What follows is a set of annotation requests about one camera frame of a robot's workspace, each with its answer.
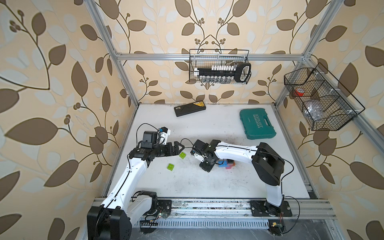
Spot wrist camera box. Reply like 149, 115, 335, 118
191, 140, 209, 161
140, 127, 171, 149

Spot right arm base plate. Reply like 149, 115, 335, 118
250, 200, 293, 217

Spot green lego brick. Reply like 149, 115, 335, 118
167, 164, 175, 171
179, 152, 187, 159

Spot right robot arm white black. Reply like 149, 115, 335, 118
191, 140, 285, 208

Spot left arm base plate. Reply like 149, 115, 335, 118
144, 200, 172, 219

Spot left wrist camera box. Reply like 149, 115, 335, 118
140, 127, 171, 149

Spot clear plastic bag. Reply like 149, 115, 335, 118
303, 100, 325, 121

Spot red tape roll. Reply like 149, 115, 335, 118
294, 88, 306, 97

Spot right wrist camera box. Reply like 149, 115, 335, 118
191, 140, 209, 161

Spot green plastic tool case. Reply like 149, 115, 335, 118
240, 108, 277, 140

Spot black yellow tool case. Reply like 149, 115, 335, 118
174, 101, 206, 117

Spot light blue long lego brick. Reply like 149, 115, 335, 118
216, 160, 228, 168

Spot black socket tool set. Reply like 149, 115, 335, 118
192, 63, 252, 84

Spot black wire basket right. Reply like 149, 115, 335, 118
284, 63, 366, 131

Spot black wire basket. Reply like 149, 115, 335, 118
189, 49, 252, 85
284, 63, 366, 131

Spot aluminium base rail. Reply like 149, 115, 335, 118
158, 196, 337, 220

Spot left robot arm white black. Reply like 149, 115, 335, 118
87, 141, 185, 240

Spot black wire basket centre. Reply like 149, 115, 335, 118
189, 49, 252, 85

